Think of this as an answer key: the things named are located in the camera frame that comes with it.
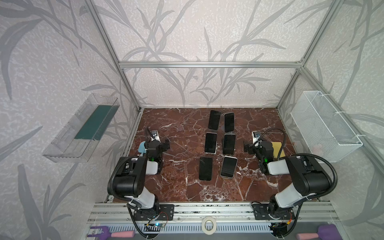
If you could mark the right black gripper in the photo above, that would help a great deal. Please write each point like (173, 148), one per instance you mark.
(253, 147)

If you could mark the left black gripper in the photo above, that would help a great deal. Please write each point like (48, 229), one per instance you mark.
(158, 144)

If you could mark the black phone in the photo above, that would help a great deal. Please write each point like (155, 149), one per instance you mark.
(229, 122)
(205, 169)
(214, 120)

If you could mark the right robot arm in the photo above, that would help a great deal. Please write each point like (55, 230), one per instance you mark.
(312, 176)

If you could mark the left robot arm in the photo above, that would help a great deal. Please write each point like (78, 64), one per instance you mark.
(127, 182)

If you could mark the light blue spatula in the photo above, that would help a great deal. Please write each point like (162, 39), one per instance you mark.
(142, 149)

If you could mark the white tape roll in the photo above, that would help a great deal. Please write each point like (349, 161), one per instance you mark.
(209, 225)

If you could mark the purple pink brush left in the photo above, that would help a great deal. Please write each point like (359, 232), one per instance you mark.
(105, 233)

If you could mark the purple pink scoop right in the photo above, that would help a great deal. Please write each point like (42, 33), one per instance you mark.
(325, 232)

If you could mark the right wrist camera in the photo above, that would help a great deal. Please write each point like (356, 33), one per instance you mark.
(256, 138)

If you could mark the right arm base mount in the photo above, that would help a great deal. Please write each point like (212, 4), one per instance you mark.
(271, 211)

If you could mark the white wire wall basket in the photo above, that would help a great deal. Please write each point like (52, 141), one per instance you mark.
(323, 128)

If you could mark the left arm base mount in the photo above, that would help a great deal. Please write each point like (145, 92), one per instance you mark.
(161, 212)

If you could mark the clear plastic wall shelf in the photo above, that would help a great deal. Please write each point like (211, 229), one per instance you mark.
(79, 138)

